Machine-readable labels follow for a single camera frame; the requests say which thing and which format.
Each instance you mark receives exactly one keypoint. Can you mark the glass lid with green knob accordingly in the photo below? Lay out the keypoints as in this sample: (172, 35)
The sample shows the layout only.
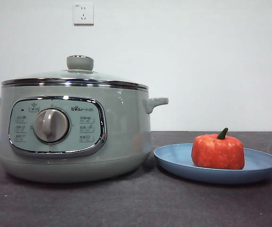
(79, 63)

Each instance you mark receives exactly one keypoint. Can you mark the orange pumpkin with green stem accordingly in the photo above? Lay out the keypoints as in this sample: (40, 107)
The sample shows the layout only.
(218, 153)

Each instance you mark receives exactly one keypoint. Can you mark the pale green electric steamer pot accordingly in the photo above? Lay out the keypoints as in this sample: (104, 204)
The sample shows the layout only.
(126, 123)

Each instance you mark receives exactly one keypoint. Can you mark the blue round plate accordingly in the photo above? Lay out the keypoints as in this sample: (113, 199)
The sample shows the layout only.
(173, 158)

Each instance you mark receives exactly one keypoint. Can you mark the white wall socket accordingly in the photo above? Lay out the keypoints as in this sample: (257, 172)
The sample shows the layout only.
(83, 14)

